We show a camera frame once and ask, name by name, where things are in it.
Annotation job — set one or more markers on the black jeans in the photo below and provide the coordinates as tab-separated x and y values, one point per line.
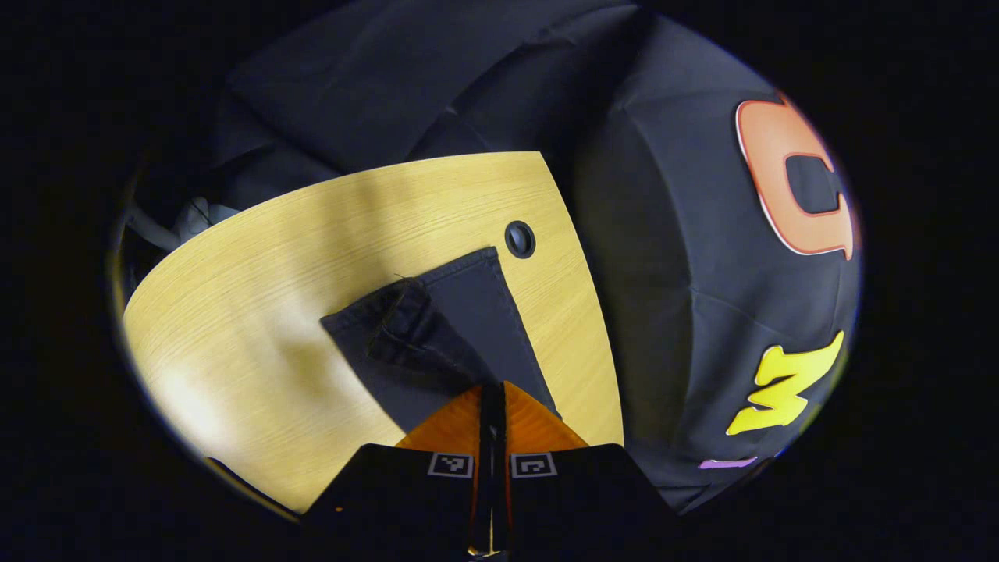
460	328

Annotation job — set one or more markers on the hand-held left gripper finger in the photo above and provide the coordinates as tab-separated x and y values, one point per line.
500	468
484	468

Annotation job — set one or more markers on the black backdrop cloth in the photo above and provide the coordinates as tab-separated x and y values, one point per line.
663	273

